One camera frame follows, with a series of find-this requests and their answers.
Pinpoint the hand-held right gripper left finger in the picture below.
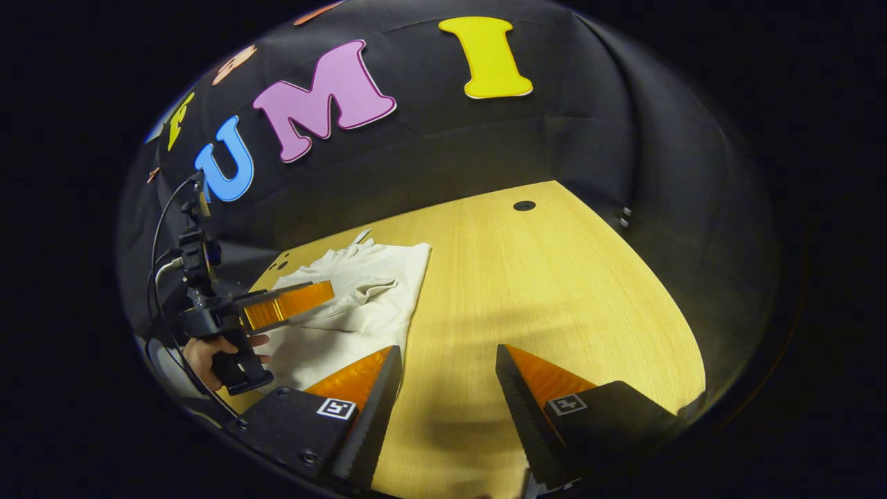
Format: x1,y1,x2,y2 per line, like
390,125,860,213
229,345,404,489

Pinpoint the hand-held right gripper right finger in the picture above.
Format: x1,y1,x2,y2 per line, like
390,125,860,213
495,344,697,489

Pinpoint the cream white sweater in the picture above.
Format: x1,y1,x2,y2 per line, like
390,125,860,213
260,229,432,392

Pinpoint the black backdrop cloth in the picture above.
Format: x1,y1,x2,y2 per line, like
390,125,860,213
118,0,780,389

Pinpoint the black cable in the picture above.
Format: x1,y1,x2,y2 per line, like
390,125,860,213
146,173,240,420

